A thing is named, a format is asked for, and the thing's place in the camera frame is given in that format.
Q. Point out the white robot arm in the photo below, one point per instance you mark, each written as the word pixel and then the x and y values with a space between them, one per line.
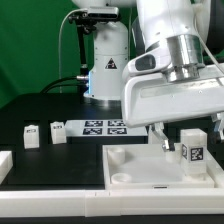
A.
pixel 148 56

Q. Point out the white U-shaped fence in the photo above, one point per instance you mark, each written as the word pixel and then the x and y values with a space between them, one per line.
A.
pixel 94 203

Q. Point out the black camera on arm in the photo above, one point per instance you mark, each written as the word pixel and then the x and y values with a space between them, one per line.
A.
pixel 96 14

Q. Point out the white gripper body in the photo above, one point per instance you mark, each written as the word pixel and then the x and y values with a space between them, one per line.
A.
pixel 148 97

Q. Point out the white fiducial marker sheet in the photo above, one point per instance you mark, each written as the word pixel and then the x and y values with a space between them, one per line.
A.
pixel 112 127

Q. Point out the white square tabletop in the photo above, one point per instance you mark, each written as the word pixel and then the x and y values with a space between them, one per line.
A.
pixel 147 166

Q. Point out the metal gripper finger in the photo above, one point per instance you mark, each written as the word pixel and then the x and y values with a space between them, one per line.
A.
pixel 158 129
pixel 217 135

